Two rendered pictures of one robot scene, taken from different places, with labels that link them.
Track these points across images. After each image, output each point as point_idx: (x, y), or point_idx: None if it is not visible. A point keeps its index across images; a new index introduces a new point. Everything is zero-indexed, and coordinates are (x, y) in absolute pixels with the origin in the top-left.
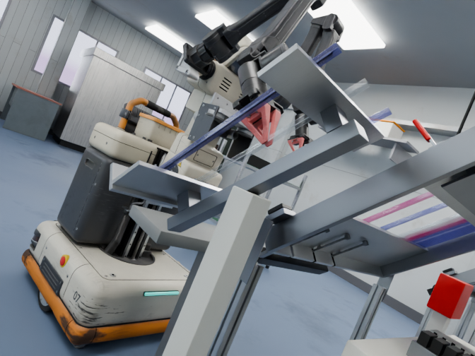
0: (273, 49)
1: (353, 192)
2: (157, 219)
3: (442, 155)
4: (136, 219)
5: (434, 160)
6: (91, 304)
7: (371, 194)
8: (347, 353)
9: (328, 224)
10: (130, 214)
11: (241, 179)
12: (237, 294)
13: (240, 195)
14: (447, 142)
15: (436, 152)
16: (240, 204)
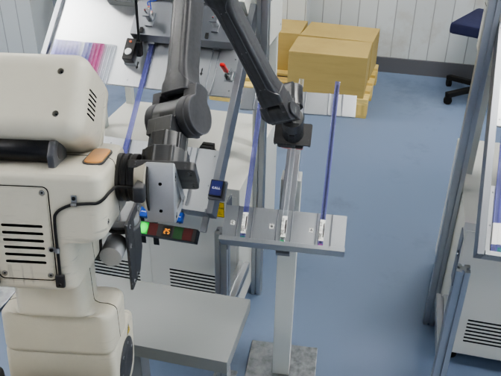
0: (301, 92)
1: (230, 130)
2: (222, 326)
3: (242, 77)
4: (234, 350)
5: (241, 83)
6: None
7: (234, 123)
8: (240, 194)
9: (228, 160)
10: (228, 368)
11: (297, 174)
12: (229, 253)
13: (301, 179)
14: (242, 70)
15: (241, 78)
16: (301, 182)
